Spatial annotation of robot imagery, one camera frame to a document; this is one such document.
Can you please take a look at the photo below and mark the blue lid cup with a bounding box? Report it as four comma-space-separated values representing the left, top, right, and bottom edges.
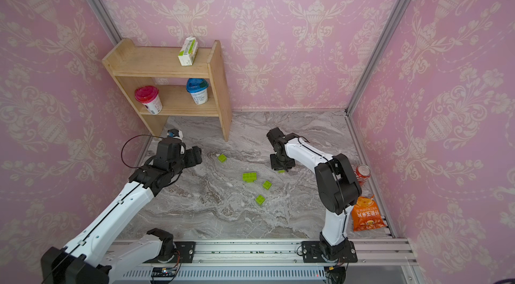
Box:
186, 78, 209, 105

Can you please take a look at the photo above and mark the wooden shelf unit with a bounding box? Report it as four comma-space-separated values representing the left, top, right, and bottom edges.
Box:
102, 39, 232, 141

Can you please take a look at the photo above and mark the orange snack bag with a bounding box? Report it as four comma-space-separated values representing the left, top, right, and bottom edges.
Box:
351, 197, 386, 232

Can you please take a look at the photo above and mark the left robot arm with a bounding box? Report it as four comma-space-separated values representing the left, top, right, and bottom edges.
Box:
41, 129, 203, 283

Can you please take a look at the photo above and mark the red soda can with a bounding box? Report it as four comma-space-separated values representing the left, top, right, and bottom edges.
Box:
355, 164, 371, 186

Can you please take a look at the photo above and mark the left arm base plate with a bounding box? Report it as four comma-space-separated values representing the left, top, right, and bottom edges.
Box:
156, 241, 196, 264

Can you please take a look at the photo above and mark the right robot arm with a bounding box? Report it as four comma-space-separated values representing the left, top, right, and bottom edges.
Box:
266, 128, 362, 260

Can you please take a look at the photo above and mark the long green lego brick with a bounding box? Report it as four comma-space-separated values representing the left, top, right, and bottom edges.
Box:
242, 172, 257, 183

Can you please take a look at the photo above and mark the pink lid cup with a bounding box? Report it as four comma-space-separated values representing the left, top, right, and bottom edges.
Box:
134, 86, 163, 115

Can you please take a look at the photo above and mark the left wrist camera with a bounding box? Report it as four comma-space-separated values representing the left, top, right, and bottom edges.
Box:
167, 128, 184, 140

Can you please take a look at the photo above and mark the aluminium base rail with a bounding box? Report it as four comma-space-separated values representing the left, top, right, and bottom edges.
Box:
107, 238, 423, 283

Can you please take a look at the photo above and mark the small circuit board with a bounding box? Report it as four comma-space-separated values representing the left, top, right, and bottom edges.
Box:
151, 267, 178, 280

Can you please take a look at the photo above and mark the white green carton box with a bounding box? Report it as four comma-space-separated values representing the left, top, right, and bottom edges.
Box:
178, 37, 198, 66

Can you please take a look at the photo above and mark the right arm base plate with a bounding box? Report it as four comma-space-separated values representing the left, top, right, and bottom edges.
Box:
300, 238, 358, 263

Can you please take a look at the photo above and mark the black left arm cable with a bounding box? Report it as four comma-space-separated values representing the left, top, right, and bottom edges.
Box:
120, 134, 164, 170

